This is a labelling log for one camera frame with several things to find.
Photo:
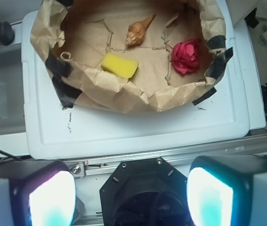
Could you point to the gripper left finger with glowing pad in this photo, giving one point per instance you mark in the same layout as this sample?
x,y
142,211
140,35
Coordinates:
x,y
36,193

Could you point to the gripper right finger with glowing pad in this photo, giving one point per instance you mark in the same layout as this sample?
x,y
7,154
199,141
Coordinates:
x,y
228,190

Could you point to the red paper ball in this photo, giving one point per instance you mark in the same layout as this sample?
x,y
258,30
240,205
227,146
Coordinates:
x,y
185,56

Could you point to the white plastic bin lid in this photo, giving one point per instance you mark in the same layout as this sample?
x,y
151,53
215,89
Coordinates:
x,y
81,132

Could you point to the clear plastic container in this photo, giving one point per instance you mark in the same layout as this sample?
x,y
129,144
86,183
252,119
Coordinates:
x,y
11,98

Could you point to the black tape strip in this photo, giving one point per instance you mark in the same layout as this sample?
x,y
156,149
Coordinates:
x,y
205,96
221,56
66,93
57,66

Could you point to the yellow sponge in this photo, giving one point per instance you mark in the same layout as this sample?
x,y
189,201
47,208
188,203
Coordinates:
x,y
119,66

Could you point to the brown conch seashell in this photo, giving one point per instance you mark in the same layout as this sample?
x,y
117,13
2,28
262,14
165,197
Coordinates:
x,y
137,30

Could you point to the aluminium extrusion rail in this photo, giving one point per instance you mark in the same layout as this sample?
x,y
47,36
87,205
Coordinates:
x,y
253,144

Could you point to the black octagonal mount plate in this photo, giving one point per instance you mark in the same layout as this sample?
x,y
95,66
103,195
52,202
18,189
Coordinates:
x,y
148,192

